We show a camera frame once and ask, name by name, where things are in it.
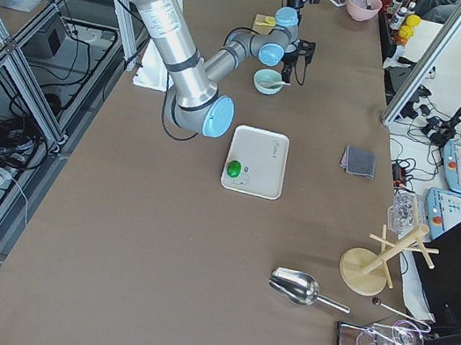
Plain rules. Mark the white ceramic spoon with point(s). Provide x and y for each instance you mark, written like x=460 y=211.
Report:
x=271 y=84

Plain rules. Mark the light green bowl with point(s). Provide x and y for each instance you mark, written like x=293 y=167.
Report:
x=266 y=75

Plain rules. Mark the pink bowl with ice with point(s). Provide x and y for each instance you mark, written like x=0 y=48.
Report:
x=358 y=10

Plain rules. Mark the yellow lemon wedge strip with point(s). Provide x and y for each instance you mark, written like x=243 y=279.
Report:
x=266 y=21

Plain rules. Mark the wooden cutting board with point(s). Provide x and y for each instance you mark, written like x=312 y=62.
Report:
x=261 y=29

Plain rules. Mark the white rectangular tray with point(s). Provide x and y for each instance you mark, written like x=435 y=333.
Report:
x=263 y=157

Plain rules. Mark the bottle with dark label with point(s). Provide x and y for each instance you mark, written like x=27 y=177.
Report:
x=398 y=18

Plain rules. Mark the dark grey folded cloth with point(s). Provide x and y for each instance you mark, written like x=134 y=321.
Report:
x=358 y=162

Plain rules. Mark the yellow lemon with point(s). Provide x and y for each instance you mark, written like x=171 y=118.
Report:
x=412 y=20

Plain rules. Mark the clear plastic container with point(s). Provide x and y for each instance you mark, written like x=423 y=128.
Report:
x=407 y=211

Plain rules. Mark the wooden mug tree stand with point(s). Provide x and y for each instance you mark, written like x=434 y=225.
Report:
x=367 y=273

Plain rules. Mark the steel metal scoop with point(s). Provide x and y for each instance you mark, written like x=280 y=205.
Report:
x=301 y=288

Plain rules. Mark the wine glass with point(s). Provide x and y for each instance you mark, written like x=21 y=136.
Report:
x=402 y=332

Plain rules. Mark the aluminium frame post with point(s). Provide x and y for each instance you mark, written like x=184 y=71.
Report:
x=442 y=40

